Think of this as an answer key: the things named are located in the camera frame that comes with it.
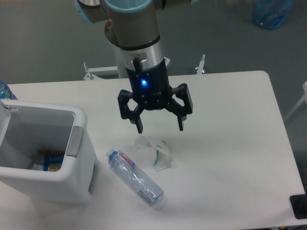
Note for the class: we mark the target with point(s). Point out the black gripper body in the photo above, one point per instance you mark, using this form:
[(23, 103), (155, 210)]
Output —
[(150, 87)]

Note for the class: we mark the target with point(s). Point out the clear plastic water bottle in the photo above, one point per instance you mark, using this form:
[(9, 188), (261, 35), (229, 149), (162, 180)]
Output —
[(148, 190)]

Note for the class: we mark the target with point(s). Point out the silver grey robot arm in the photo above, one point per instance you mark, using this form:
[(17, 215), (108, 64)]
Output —
[(135, 27)]

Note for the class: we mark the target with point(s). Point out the white trash can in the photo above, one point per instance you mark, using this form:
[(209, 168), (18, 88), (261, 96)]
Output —
[(26, 127)]

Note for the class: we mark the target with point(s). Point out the blue snack wrapper in bin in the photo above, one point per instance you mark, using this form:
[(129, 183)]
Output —
[(47, 160)]

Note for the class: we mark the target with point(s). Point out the blue plastic bag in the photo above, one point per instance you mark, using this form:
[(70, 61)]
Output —
[(271, 14)]

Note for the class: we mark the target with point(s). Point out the black device at table edge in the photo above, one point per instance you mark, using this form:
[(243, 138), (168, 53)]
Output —
[(299, 206)]

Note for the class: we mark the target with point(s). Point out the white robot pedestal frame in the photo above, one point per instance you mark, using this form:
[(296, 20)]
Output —
[(117, 72)]

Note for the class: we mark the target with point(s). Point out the white frame at right edge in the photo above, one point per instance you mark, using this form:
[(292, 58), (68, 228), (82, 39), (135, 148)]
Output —
[(298, 107)]

